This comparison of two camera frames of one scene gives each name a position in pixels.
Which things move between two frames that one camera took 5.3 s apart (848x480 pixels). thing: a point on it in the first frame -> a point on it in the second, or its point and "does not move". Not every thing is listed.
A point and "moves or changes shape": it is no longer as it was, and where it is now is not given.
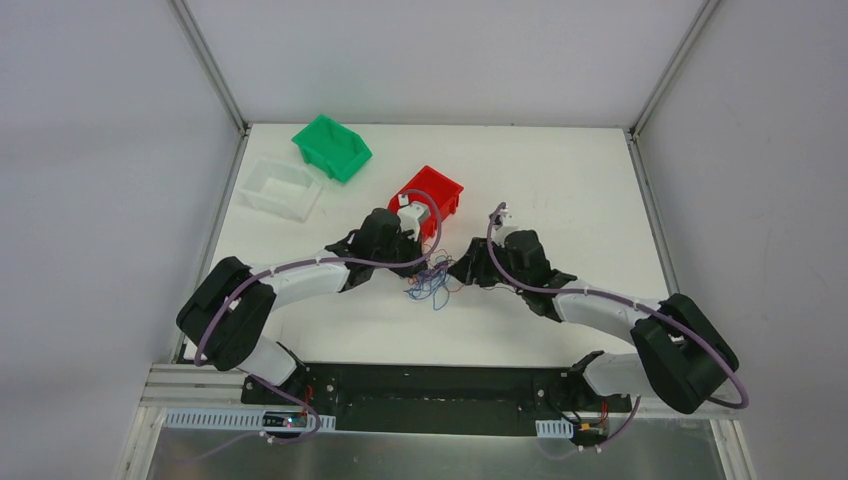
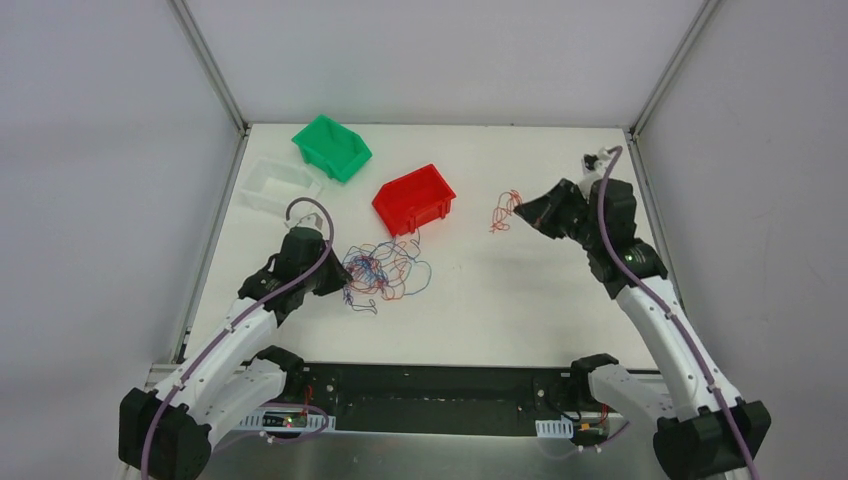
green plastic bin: (331, 147) does not move
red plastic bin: (443, 190) moves or changes shape
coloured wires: (435, 272) -> (369, 270)
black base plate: (436, 400) does not move
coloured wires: (431, 282) moves or changes shape
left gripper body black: (411, 255) -> (324, 277)
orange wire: (412, 280) moves or changes shape
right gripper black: (481, 261) -> (559, 207)
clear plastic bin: (281, 189) does not move
